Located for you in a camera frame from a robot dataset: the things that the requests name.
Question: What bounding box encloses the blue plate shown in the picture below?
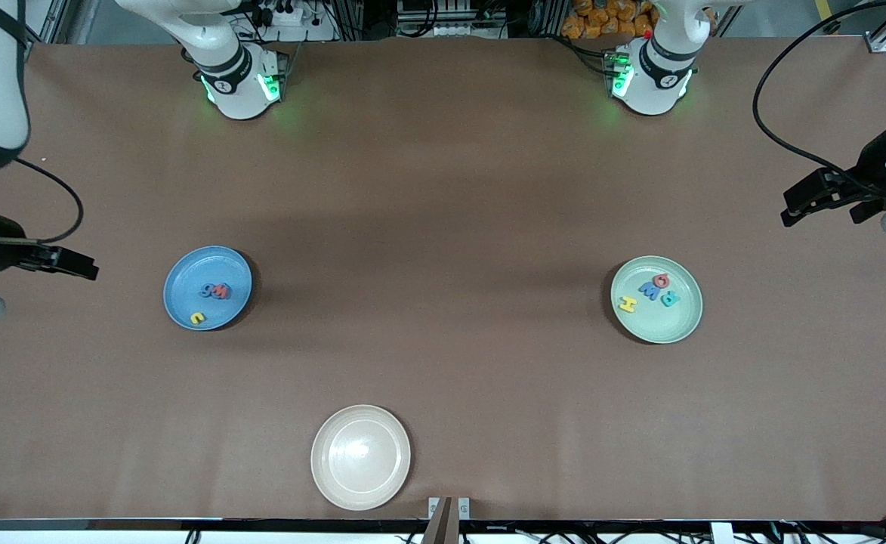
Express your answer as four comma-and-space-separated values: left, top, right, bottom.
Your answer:
163, 246, 253, 332

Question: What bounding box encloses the green plate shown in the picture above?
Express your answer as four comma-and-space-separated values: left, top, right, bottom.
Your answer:
610, 255, 704, 345

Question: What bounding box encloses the orange packet bag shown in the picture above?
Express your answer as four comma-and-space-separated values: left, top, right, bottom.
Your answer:
562, 0, 655, 39

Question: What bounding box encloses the beige plate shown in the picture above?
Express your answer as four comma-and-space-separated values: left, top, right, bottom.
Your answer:
310, 404, 412, 512

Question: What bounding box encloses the grey electronics box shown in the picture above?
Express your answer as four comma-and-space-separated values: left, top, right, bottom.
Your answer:
396, 0, 511, 39

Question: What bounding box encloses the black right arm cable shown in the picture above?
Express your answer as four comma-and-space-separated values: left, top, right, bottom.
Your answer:
0, 157, 85, 245

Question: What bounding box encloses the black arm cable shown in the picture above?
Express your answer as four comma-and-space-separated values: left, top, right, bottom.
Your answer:
752, 0, 886, 199
0, 157, 85, 245

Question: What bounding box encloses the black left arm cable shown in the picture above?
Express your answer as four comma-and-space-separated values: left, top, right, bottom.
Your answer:
752, 0, 886, 199

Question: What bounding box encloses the brown stand post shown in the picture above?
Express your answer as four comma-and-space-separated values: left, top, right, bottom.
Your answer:
421, 496, 455, 544

